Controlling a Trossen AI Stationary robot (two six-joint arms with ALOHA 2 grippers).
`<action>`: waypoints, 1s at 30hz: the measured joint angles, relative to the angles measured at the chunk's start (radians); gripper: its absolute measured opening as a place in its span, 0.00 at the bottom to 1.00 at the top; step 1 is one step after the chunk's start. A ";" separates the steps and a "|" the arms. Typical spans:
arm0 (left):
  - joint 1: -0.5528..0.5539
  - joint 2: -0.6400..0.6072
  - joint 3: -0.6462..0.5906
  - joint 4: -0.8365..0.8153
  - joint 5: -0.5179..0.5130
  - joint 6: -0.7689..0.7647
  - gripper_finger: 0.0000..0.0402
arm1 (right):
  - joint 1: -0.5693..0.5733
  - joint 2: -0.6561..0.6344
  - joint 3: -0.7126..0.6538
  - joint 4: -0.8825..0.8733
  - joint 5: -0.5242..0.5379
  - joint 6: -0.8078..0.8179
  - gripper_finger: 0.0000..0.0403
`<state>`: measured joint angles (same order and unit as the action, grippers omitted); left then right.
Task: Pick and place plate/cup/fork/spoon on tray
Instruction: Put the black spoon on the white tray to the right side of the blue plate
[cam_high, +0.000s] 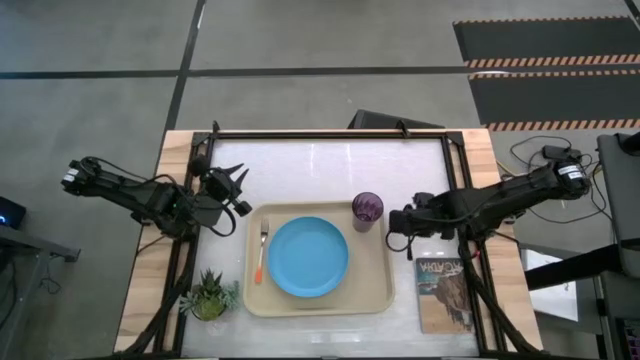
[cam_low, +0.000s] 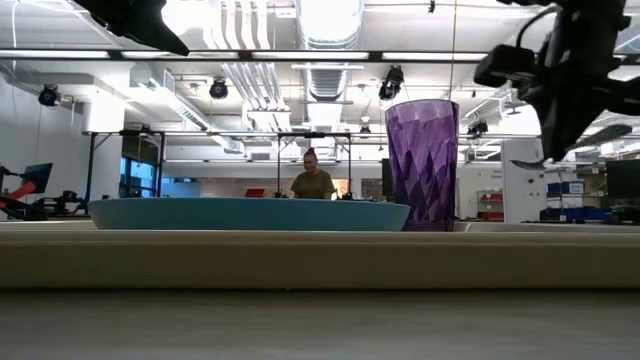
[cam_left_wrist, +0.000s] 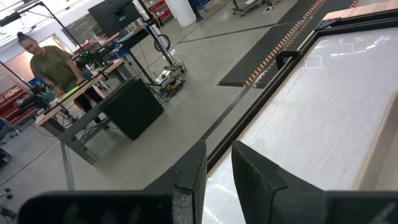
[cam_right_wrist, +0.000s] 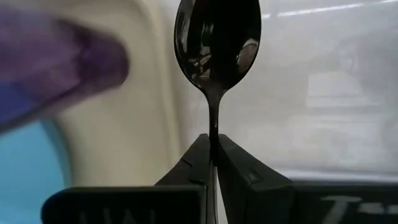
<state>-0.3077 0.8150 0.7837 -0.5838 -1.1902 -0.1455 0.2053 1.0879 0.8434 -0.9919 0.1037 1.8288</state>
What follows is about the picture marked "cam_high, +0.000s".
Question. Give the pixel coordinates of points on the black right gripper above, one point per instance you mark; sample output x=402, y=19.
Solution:
x=425, y=220

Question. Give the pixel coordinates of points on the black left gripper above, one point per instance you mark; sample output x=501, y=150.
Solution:
x=217, y=184

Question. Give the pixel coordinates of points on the purple translucent cup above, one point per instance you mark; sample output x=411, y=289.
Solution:
x=367, y=220

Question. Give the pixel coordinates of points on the blue round plate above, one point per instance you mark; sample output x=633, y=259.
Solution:
x=307, y=257

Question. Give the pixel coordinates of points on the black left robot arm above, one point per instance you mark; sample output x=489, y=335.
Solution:
x=145, y=197

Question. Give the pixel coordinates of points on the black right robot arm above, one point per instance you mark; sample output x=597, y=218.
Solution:
x=500, y=195

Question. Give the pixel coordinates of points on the beige plastic tray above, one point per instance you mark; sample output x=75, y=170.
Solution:
x=370, y=270

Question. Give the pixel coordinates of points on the illustrated book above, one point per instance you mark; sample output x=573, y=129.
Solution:
x=442, y=300

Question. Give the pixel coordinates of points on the small potted succulent plant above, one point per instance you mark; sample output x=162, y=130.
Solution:
x=209, y=300

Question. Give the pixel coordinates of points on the black power adapter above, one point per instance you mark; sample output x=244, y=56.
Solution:
x=557, y=151

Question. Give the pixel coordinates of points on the black hazard-striped floor mat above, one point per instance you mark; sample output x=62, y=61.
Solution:
x=550, y=97
x=545, y=37

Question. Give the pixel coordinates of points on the black metal beam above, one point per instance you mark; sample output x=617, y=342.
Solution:
x=570, y=270

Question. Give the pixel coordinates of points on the white paper sheet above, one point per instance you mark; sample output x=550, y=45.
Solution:
x=555, y=302

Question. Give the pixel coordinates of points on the grey side desk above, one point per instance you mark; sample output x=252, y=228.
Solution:
x=622, y=200

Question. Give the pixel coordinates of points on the grey metal side table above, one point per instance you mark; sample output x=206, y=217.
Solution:
x=20, y=242

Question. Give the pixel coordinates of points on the black device with blue light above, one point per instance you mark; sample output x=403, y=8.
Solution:
x=10, y=212

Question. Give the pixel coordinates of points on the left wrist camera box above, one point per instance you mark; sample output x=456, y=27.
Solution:
x=242, y=208

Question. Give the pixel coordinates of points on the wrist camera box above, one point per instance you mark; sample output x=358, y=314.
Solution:
x=242, y=208
x=398, y=222

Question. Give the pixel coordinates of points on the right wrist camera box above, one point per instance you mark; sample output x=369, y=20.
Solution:
x=398, y=222

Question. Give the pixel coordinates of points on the black aluminium table frame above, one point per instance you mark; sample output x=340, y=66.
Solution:
x=325, y=135

